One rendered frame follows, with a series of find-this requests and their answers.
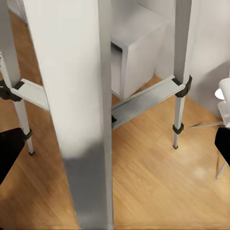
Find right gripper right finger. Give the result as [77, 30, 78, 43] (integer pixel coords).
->
[214, 127, 230, 165]

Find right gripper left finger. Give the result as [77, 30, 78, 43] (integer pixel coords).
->
[0, 128, 25, 185]

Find camera tripod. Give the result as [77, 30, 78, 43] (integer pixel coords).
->
[0, 0, 202, 230]

